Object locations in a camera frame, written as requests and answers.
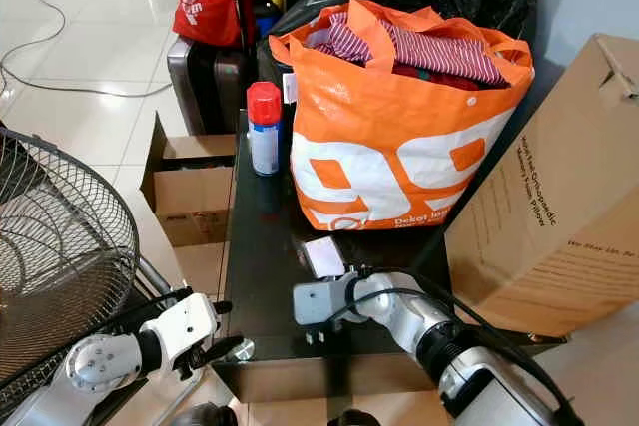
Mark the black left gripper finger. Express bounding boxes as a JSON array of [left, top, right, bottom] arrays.
[[198, 336, 247, 367], [172, 291, 234, 315]]

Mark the black low table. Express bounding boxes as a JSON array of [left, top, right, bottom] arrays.
[[210, 110, 565, 404]]

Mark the white key card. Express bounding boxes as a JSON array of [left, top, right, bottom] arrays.
[[302, 236, 349, 280]]

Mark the dark robot right leg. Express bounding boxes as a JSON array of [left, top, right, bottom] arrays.
[[326, 408, 381, 426]]

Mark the small open cardboard box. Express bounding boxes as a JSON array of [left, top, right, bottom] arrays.
[[141, 112, 237, 248]]

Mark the black metal fan guard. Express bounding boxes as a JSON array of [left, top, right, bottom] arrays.
[[0, 127, 141, 417]]

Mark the red capped spray can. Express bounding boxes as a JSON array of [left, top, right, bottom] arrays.
[[246, 81, 283, 177]]

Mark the orange white shopping bag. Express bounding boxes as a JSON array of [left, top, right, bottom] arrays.
[[268, 0, 536, 232]]

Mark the grey hard suitcase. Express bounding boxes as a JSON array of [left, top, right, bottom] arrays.
[[166, 35, 253, 136]]

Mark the large printed cardboard box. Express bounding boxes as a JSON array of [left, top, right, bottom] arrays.
[[444, 33, 639, 338]]

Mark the red plastic bag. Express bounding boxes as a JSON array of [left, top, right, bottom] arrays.
[[172, 0, 251, 48]]

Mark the red white striped cloth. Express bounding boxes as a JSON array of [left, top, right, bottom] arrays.
[[305, 12, 509, 88]]

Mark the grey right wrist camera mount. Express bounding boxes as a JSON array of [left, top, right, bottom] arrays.
[[294, 276, 361, 326]]

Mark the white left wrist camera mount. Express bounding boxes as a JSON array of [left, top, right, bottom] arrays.
[[153, 292, 222, 368]]

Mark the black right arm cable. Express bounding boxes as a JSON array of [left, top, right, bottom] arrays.
[[344, 266, 582, 417]]

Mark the white floor cable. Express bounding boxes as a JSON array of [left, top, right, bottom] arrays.
[[0, 0, 173, 99]]

